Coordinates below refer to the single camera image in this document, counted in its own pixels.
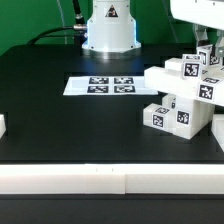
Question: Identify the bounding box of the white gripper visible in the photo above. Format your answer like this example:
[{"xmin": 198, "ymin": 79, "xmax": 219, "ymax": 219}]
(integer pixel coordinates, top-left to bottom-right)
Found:
[{"xmin": 170, "ymin": 0, "xmax": 224, "ymax": 58}]

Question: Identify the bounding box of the white tagged cube edge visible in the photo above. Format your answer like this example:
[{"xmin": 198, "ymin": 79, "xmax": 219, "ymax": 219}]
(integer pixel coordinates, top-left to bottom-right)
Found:
[{"xmin": 181, "ymin": 54, "xmax": 202, "ymax": 79}]

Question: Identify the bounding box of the white chair back part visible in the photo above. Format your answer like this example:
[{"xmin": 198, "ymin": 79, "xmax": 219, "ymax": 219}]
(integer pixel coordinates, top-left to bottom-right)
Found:
[{"xmin": 144, "ymin": 58, "xmax": 224, "ymax": 107}]

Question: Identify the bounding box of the small white tagged cube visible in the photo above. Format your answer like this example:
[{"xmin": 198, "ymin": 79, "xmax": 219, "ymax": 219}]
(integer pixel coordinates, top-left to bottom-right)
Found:
[{"xmin": 196, "ymin": 44, "xmax": 220, "ymax": 66}]

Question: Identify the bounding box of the black cable on base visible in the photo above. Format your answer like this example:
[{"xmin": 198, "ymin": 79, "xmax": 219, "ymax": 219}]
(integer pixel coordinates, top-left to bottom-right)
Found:
[{"xmin": 27, "ymin": 0, "xmax": 88, "ymax": 46}]

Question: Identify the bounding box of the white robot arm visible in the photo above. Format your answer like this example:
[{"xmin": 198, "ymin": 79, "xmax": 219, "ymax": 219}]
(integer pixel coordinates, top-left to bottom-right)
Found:
[{"xmin": 82, "ymin": 0, "xmax": 224, "ymax": 59}]

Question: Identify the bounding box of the white block edge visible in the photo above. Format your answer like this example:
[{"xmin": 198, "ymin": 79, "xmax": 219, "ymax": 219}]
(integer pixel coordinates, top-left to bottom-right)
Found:
[
  {"xmin": 0, "ymin": 114, "xmax": 6, "ymax": 139},
  {"xmin": 211, "ymin": 114, "xmax": 224, "ymax": 152}
]

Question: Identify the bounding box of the white block left edge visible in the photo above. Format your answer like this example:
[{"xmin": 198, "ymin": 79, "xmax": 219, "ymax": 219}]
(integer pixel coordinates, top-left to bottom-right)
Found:
[{"xmin": 0, "ymin": 114, "xmax": 6, "ymax": 139}]

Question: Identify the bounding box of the white block right edge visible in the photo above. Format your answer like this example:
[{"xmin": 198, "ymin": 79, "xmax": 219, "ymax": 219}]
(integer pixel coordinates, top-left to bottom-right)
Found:
[{"xmin": 211, "ymin": 114, "xmax": 224, "ymax": 152}]

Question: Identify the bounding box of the white front rail wall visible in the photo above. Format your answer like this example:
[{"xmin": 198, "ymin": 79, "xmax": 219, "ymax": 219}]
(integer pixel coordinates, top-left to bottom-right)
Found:
[{"xmin": 0, "ymin": 164, "xmax": 224, "ymax": 194}]

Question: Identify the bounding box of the white chair seat part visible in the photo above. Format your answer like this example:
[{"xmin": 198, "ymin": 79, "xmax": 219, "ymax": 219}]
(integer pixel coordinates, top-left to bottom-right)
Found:
[{"xmin": 162, "ymin": 94, "xmax": 215, "ymax": 139}]

